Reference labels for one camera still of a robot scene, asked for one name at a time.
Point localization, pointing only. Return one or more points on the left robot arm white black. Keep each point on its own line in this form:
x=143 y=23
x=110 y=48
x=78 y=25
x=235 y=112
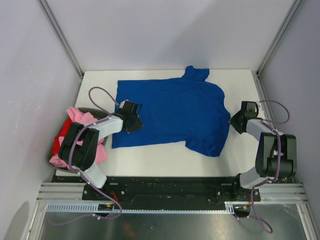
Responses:
x=79 y=146

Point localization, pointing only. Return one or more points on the left aluminium frame post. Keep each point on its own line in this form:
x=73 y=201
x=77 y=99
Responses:
x=52 y=20

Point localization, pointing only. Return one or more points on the right aluminium frame post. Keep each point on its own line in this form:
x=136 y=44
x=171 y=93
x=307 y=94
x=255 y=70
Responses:
x=288 y=19

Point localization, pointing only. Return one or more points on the aluminium frame post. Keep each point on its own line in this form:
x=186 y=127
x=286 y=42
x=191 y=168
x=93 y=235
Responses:
x=52 y=20
x=288 y=19

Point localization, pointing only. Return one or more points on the pink t shirt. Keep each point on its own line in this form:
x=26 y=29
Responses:
x=101 y=153

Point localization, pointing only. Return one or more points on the red t shirt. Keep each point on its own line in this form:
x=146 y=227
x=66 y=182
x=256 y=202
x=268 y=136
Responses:
x=64 y=129

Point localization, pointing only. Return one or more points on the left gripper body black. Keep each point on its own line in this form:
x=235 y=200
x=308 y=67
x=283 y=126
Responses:
x=135 y=123

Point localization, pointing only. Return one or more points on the grey laundry basket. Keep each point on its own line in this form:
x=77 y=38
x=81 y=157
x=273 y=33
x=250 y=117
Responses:
x=82 y=115

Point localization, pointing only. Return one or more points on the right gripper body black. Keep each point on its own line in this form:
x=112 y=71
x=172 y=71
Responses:
x=234 y=120

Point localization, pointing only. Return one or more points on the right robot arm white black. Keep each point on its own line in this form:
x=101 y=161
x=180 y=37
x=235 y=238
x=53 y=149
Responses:
x=276 y=156

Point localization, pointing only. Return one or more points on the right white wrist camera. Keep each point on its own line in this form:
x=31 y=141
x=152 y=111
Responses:
x=261 y=113

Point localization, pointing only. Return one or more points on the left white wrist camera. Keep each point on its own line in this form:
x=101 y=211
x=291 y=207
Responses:
x=122 y=104

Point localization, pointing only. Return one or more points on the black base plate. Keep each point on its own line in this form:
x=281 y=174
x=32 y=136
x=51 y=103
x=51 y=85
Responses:
x=170 y=191

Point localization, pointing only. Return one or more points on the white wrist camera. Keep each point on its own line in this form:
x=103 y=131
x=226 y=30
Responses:
x=122 y=104
x=261 y=113

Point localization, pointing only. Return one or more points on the blue printed t shirt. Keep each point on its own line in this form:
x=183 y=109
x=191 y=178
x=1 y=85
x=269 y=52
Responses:
x=185 y=109

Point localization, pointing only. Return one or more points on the grey slotted cable duct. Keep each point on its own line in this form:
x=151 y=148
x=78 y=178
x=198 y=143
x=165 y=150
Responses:
x=104 y=208

